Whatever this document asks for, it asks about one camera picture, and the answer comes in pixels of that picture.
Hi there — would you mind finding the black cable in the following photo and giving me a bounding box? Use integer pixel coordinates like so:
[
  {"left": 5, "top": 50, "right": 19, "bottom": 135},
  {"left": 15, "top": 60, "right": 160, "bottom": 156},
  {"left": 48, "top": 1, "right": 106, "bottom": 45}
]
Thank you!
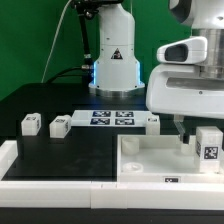
[{"left": 45, "top": 67, "right": 93, "bottom": 84}]

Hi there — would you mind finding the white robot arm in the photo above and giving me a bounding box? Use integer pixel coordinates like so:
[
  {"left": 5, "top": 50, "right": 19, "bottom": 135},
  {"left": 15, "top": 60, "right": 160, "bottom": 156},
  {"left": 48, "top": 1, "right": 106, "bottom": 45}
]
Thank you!
[{"left": 89, "top": 0, "right": 224, "bottom": 119}]

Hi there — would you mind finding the white square tabletop part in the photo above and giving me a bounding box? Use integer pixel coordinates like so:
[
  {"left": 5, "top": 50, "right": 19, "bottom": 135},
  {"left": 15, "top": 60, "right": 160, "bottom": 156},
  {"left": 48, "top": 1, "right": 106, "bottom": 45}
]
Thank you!
[{"left": 117, "top": 135, "right": 224, "bottom": 184}]

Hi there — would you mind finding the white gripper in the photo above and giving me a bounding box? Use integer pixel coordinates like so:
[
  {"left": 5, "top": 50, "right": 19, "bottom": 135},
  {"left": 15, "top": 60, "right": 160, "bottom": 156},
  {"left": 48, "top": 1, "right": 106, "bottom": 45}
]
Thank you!
[{"left": 146, "top": 36, "right": 224, "bottom": 144}]

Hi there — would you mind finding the white U-shaped fence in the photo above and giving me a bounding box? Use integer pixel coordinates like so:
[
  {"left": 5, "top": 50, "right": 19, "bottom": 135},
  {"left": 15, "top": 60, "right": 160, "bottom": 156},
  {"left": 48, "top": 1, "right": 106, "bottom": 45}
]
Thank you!
[{"left": 0, "top": 141, "right": 224, "bottom": 210}]

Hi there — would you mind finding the white marker base plate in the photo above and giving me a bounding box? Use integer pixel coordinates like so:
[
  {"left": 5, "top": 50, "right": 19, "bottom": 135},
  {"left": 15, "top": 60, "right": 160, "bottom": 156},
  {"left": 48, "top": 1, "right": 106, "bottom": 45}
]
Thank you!
[{"left": 71, "top": 110, "right": 152, "bottom": 127}]

